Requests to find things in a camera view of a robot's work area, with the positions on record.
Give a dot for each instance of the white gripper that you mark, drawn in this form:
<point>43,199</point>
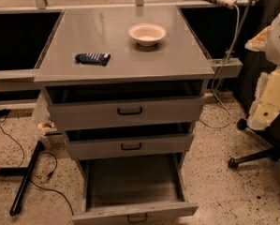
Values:
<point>279,42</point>

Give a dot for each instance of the grey bottom drawer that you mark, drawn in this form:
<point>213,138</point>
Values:
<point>133,190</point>

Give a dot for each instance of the grey drawer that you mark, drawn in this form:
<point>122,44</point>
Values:
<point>116,105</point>
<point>133,190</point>
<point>115,142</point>

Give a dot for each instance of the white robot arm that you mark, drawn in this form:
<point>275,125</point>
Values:
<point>273,42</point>

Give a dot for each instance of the grey top drawer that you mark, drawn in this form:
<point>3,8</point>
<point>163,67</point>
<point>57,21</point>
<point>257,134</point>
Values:
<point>116,105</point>

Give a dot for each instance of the grey drawer cabinet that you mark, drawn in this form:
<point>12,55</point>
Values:
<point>176,57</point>

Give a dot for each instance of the grey middle drawer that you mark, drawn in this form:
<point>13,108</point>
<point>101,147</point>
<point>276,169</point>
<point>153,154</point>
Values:
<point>115,142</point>

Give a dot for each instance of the white bowl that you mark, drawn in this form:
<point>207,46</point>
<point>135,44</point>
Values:
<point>147,34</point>

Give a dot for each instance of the blue striped sock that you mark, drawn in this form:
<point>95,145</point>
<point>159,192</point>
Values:
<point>96,58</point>

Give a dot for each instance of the clear plastic bag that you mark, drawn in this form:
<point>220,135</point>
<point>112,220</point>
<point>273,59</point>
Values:
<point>44,128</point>

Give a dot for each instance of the black metal stand leg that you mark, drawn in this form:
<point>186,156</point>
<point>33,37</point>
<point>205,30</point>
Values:
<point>25,173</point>

